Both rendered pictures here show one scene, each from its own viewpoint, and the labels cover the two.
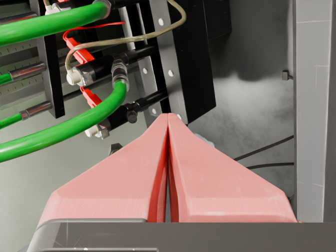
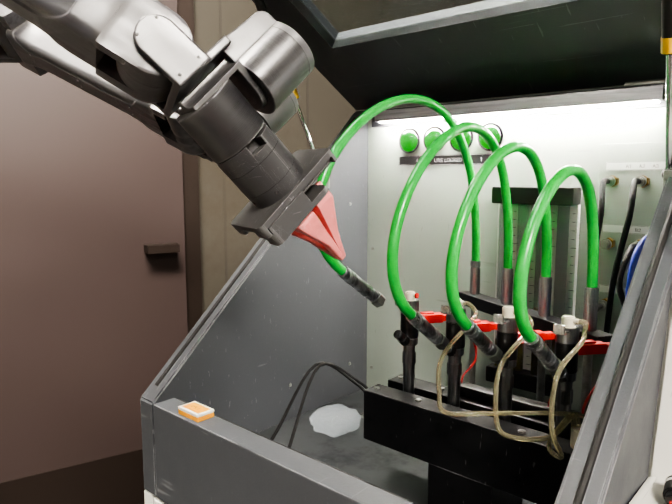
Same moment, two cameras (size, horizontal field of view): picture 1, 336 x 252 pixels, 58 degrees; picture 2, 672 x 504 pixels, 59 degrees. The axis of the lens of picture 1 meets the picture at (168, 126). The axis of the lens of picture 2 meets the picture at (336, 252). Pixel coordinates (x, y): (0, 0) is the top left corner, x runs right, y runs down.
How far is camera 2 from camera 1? 0.48 m
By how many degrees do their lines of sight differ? 30
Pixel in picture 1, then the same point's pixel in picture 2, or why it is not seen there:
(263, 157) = not seen: hidden behind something
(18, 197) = (412, 223)
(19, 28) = (452, 251)
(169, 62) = (428, 403)
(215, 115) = (358, 454)
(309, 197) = (227, 429)
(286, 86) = not seen: outside the picture
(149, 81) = (429, 386)
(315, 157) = (257, 446)
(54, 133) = (393, 241)
